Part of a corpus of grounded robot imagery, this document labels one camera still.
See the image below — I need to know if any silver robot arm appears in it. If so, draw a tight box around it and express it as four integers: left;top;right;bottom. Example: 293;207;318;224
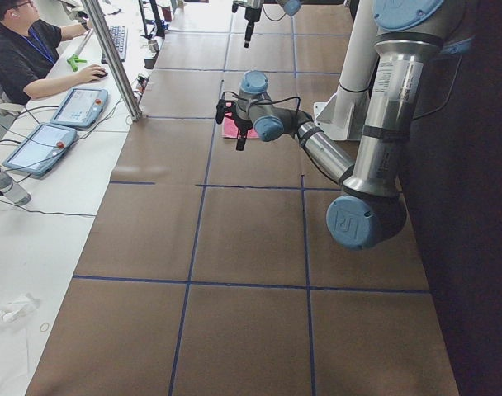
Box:
231;0;302;49
215;1;478;250

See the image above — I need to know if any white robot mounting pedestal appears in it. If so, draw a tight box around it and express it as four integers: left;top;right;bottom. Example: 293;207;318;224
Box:
314;0;378;141

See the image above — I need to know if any grey water bottle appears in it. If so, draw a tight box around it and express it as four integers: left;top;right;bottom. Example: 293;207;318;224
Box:
0;167;31;205

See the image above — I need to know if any black keyboard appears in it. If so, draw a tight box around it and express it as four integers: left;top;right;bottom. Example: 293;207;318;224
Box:
108;26;128;62

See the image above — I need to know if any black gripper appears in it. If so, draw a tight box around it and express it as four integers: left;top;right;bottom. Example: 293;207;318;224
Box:
215;97;248;151
232;0;263;49

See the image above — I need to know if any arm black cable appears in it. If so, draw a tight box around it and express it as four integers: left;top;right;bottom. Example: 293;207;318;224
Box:
220;91;301;125
261;2;289;22

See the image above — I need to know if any pink towel with grey edge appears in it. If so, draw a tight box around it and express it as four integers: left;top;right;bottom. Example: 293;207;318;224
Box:
221;112;258;139

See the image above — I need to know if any seated man in black shirt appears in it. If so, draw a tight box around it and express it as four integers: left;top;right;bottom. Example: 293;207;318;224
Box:
0;1;106;105

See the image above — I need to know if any blue teach pendant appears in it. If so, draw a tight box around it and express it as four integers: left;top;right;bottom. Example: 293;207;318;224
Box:
50;87;108;129
2;123;77;177

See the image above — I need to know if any small metal cup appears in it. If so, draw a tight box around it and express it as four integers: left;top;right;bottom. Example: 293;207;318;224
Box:
147;39;159;53

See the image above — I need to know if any aluminium frame post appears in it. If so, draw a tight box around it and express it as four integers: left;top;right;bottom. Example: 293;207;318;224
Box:
82;0;142;122

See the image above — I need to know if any upper blue teach pendant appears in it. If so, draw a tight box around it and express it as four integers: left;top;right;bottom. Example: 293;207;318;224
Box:
50;87;108;129

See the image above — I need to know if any crumpled white tissue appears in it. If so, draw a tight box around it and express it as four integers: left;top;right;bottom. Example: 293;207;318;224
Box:
0;293;41;323

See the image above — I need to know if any lower blue teach pendant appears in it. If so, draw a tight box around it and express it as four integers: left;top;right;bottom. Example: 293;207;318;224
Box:
2;123;77;177

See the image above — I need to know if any green clamp tool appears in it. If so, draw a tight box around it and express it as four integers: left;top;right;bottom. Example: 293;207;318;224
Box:
67;54;86;72

